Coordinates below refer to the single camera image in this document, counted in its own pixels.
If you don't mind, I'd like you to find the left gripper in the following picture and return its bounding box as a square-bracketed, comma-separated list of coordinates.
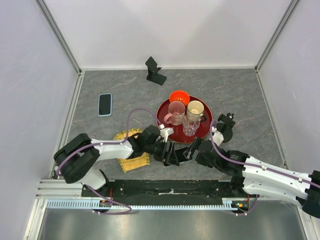
[144, 138, 179, 166]

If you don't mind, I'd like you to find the black phone teal case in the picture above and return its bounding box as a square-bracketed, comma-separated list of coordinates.
[175, 147, 193, 164]

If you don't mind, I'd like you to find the black round base phone stand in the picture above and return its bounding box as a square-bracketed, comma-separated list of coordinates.
[216, 112, 236, 143]

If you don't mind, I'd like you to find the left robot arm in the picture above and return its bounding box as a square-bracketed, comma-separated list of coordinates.
[53, 125, 180, 197]

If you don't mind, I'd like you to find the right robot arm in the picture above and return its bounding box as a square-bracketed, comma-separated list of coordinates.
[183, 137, 320, 218]

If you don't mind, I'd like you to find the black folding phone stand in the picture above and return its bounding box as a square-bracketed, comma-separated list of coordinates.
[145, 56, 167, 86]

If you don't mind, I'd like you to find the blue case phone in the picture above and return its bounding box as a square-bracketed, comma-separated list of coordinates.
[97, 93, 113, 117]

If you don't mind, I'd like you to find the clear glass tumbler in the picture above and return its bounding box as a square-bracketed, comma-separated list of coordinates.
[182, 117, 200, 137]

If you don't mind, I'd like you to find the red round tray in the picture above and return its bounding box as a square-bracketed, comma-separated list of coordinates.
[156, 96, 213, 144]

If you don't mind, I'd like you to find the pink ghost mug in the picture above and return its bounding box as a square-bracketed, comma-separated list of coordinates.
[163, 100, 186, 126]

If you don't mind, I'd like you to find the yellow bamboo basket tray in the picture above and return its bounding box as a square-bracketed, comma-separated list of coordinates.
[114, 128, 150, 173]

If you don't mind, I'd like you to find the orange bowl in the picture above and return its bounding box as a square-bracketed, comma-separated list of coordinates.
[169, 90, 190, 106]

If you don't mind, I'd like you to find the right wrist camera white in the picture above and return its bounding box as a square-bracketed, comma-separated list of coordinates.
[211, 126, 224, 147]

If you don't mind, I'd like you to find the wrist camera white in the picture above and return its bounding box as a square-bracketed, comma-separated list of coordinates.
[158, 124, 174, 143]
[211, 126, 224, 147]

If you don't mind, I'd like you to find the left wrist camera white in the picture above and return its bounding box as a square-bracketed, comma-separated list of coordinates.
[158, 124, 174, 143]

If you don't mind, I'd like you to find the cream mug black handle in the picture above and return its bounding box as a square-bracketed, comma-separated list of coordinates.
[186, 100, 207, 122]

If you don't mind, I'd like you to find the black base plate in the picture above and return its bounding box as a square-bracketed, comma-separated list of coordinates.
[97, 179, 247, 206]

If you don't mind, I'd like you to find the slotted cable duct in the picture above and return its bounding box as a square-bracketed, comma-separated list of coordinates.
[46, 199, 239, 211]

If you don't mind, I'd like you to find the right aluminium frame post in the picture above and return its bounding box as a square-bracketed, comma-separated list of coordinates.
[254, 0, 301, 73]

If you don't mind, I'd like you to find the aluminium frame post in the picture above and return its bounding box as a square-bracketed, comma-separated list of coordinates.
[35, 0, 82, 75]
[254, 0, 301, 73]

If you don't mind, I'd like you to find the left aluminium frame post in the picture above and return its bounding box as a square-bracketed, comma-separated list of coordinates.
[35, 0, 82, 75]

